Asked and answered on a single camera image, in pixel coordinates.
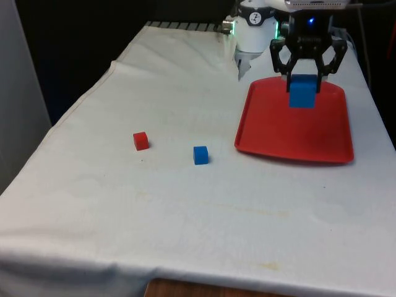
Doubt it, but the red tray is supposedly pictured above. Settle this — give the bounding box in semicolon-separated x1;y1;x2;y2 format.
234;76;355;165

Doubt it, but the small red cube block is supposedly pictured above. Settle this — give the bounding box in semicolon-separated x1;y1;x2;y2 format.
132;131;150;152

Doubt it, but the small blue cube block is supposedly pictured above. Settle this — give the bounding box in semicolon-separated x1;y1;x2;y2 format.
192;145;210;166

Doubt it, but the large blue cube block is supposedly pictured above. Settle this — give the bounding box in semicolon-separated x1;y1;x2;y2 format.
288;74;318;110

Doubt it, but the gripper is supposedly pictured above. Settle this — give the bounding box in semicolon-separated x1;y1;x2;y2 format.
269;12;348;94

